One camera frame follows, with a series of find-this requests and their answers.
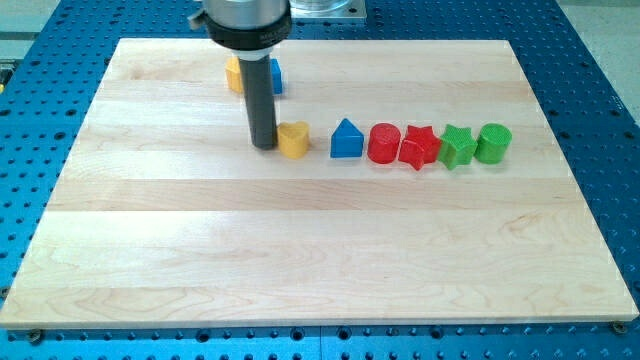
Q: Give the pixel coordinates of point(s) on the yellow hexagon block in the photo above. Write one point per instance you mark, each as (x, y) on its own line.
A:
(233, 75)

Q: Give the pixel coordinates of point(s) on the blue pentagon house block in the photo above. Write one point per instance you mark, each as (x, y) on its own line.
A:
(347, 141)

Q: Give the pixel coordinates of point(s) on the yellow heart block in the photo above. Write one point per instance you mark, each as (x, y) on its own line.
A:
(293, 139)

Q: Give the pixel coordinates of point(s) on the red cylinder block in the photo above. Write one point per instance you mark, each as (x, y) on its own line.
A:
(384, 140)

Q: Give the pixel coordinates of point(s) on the red star block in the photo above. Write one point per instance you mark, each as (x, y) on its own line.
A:
(419, 147)

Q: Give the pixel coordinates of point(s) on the blue cube block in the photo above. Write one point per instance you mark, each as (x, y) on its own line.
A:
(276, 75)

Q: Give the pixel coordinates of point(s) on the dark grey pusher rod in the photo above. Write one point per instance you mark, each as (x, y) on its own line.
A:
(257, 84)

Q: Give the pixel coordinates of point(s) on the green star block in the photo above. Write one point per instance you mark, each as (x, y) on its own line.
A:
(457, 146)

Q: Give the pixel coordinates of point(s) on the light wooden board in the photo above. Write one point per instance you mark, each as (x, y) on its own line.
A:
(165, 215)

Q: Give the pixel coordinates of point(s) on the green cylinder block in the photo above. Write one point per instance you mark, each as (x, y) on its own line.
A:
(492, 143)

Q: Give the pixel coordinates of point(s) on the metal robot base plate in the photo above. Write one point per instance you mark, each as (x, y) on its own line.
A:
(326, 10)

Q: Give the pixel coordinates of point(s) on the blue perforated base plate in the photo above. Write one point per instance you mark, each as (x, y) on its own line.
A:
(51, 90)

